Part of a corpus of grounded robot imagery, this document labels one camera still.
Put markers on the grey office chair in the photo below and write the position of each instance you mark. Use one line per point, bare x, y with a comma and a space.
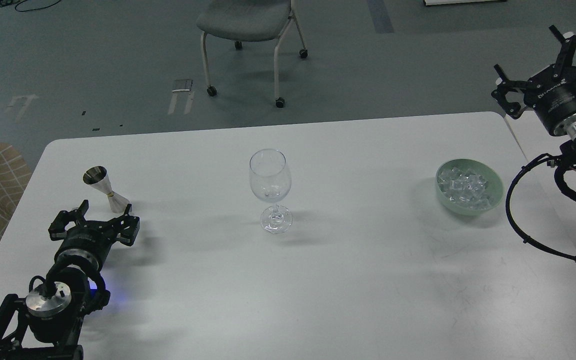
249, 21

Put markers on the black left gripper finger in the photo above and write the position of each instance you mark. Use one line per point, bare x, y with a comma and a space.
124, 228
58, 227

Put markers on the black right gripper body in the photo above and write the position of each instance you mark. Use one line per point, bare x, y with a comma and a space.
553, 98

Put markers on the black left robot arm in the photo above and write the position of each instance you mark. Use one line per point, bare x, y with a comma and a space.
46, 324

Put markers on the metal floor plate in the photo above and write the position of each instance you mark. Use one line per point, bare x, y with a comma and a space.
182, 85

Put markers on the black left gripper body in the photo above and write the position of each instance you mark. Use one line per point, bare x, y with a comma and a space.
92, 242

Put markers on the clear wine glass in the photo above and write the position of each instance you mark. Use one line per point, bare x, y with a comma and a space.
270, 181

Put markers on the green bowl of ice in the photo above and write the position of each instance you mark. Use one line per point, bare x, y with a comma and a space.
468, 187

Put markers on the steel cocktail jigger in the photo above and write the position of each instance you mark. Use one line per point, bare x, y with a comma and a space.
97, 177

